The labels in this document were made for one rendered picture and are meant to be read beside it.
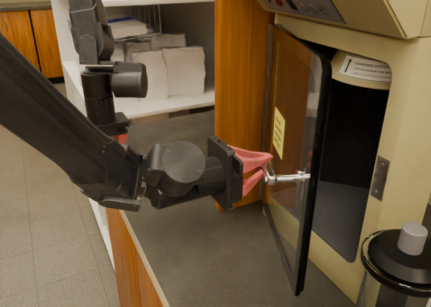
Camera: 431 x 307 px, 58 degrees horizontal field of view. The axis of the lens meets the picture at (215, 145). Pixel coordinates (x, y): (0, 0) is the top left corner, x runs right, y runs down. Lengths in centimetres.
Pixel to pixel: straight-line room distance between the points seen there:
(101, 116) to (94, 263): 157
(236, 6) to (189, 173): 42
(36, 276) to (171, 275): 159
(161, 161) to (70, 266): 189
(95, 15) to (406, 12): 53
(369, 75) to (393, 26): 15
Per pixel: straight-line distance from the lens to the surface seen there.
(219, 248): 86
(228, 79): 83
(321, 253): 82
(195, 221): 94
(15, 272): 241
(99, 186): 51
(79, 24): 81
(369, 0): 52
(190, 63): 182
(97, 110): 82
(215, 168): 57
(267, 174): 60
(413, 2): 54
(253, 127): 90
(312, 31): 71
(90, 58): 79
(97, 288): 217
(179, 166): 48
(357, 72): 67
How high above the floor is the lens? 150
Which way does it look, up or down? 26 degrees down
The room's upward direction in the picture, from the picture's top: straight up
